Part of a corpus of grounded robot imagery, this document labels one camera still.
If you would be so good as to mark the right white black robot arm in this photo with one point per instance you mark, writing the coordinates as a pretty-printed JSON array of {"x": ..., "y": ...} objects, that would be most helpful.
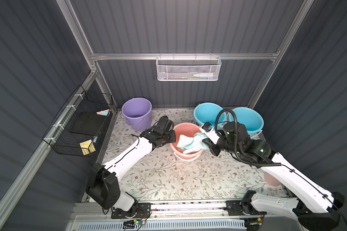
[{"x": 314, "y": 207}]

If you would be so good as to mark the white bottle in basket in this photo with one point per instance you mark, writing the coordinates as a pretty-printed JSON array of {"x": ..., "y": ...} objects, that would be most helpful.
[{"x": 204, "y": 75}]

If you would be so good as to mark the black wire wall basket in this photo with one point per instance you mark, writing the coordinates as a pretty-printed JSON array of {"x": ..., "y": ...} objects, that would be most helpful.
[{"x": 58, "y": 136}]

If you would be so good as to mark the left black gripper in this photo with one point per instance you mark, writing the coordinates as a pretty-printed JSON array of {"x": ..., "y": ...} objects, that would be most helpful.
[{"x": 167, "y": 138}]

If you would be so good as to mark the purple plastic bucket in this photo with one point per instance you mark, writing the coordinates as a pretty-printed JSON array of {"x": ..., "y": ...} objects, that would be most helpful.
[{"x": 136, "y": 112}]

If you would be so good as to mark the teal plastic bucket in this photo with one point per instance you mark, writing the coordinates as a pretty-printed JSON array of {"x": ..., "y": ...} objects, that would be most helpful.
[
  {"x": 252, "y": 120},
  {"x": 206, "y": 112}
]

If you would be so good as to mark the white wire mesh basket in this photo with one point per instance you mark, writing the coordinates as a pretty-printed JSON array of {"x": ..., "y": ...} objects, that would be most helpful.
[{"x": 182, "y": 68}]

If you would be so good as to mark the floral patterned table mat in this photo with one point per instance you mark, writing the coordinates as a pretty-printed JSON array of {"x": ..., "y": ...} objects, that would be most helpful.
[{"x": 162, "y": 176}]

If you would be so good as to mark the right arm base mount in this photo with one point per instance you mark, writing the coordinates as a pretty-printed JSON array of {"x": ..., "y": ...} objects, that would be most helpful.
[{"x": 238, "y": 208}]

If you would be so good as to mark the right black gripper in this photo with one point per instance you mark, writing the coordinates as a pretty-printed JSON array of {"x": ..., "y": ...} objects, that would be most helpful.
[{"x": 215, "y": 146}]

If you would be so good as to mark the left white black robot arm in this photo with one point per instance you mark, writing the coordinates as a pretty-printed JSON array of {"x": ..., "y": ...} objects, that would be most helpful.
[{"x": 103, "y": 182}]

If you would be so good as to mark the mint green microfiber cloth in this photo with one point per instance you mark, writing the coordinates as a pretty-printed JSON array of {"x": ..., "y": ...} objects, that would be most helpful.
[{"x": 192, "y": 144}]

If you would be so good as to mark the pink cup of markers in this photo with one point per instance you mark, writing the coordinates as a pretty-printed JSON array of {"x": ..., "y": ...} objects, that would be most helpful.
[{"x": 272, "y": 181}]

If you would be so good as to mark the yellow sticky note pad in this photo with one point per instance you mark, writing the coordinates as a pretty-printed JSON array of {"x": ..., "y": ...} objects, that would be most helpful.
[{"x": 87, "y": 147}]

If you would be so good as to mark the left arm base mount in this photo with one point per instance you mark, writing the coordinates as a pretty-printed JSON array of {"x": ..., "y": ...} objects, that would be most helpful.
[{"x": 137, "y": 211}]

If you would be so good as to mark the black notebook in basket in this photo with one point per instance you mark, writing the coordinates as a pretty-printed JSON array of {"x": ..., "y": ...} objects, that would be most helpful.
[{"x": 88, "y": 123}]

